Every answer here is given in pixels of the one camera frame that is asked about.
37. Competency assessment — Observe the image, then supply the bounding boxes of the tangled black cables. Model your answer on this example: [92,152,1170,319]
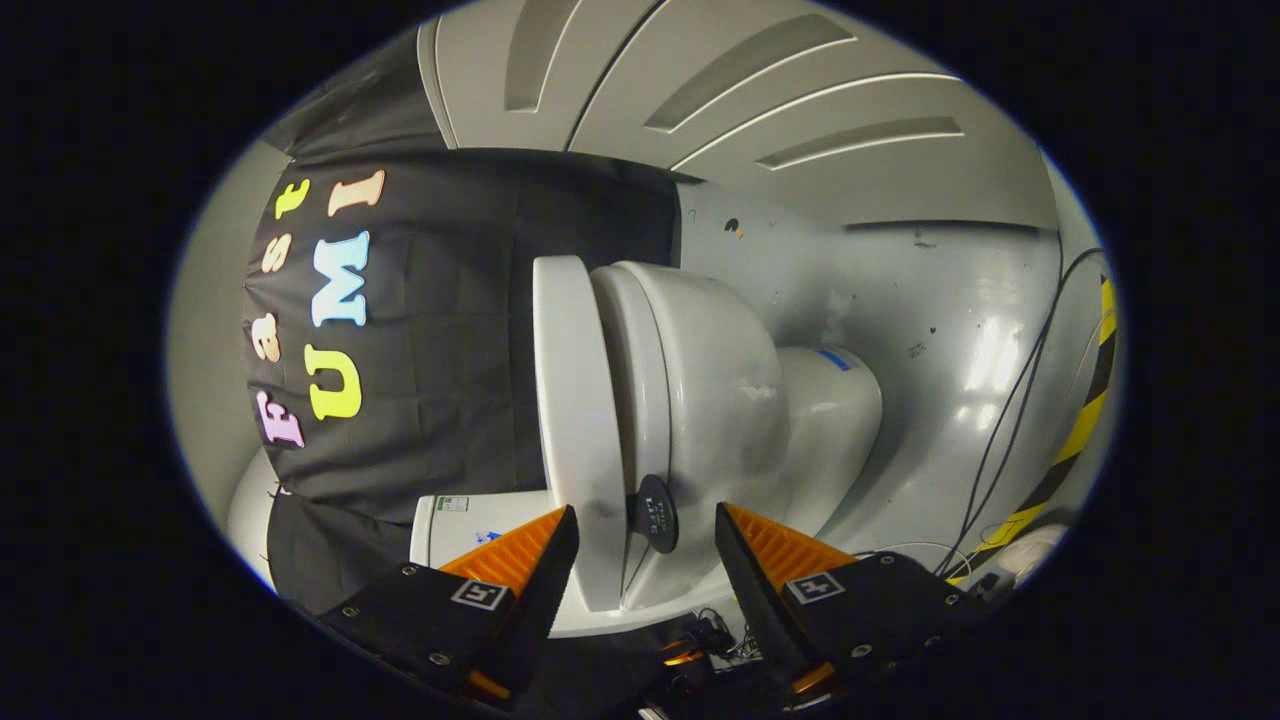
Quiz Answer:
[655,605,766,701]

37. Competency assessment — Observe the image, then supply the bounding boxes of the white toilet lid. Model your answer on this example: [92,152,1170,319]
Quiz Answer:
[532,255,631,613]

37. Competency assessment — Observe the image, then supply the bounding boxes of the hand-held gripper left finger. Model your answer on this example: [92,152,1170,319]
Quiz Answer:
[318,504,581,706]

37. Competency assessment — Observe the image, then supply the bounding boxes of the white drawer cabinet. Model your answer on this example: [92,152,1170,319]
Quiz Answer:
[418,0,1061,229]

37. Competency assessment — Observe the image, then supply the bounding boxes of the white toilet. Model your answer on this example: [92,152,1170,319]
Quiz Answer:
[410,258,883,638]

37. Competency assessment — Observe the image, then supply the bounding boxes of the white rounded object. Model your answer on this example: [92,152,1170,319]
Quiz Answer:
[998,524,1068,583]

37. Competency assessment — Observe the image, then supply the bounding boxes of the thin black cable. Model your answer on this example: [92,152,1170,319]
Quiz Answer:
[935,248,1106,579]

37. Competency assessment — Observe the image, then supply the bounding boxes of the yellow black striped tape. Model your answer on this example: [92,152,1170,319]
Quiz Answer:
[945,275,1118,586]

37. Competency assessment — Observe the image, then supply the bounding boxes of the black backdrop cloth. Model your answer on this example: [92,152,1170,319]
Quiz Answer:
[243,40,683,616]

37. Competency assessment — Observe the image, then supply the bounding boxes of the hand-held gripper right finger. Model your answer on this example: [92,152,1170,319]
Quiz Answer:
[714,502,986,706]

